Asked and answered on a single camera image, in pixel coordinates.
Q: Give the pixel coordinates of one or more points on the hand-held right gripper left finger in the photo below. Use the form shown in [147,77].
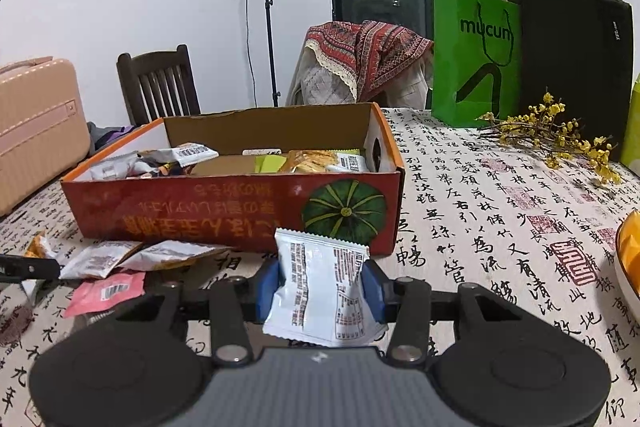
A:
[267,289]

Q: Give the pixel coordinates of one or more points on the red patterned cloth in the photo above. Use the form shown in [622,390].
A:
[375,52]

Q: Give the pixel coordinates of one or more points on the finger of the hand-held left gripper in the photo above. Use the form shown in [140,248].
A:
[30,268]

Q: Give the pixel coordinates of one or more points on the golden snack packet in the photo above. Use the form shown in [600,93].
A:
[307,160]

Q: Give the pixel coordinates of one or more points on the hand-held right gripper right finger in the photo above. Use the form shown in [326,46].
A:
[374,289]

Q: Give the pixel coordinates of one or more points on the yellow bowl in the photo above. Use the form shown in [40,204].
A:
[631,252]

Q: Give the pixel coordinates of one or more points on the grey purple cloth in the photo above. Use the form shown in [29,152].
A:
[107,137]

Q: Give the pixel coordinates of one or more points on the white orange snack packet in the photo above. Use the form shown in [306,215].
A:
[172,254]

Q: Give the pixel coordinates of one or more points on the dark wooden chair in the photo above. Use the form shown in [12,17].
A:
[157,84]

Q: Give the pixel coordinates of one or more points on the studio light on stand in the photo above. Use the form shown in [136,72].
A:
[267,17]

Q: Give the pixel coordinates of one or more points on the crumpled silver snack packet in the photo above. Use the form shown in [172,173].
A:
[115,166]

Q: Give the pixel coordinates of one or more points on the white black-label snack packet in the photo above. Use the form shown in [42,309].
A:
[351,162]

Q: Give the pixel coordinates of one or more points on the pink suitcase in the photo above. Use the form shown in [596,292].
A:
[37,132]

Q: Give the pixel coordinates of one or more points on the orange cardboard box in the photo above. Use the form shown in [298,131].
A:
[200,212]

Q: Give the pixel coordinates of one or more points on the yellow flower branch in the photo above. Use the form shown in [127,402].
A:
[565,137]

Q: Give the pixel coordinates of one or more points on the small orange snack packet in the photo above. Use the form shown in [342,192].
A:
[39,248]

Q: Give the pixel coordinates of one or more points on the yellow-green paper bag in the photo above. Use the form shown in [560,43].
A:
[632,122]

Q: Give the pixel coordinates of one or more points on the white barcode snack packet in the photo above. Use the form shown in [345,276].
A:
[187,153]

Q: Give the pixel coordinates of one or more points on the lime green snack packet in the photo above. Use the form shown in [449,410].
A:
[269,164]

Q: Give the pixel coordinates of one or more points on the green paper bag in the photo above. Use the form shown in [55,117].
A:
[475,57]

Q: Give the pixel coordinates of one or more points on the black paper bag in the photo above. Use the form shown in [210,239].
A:
[575,67]

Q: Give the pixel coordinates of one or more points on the pink snack packet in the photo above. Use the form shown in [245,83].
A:
[107,292]

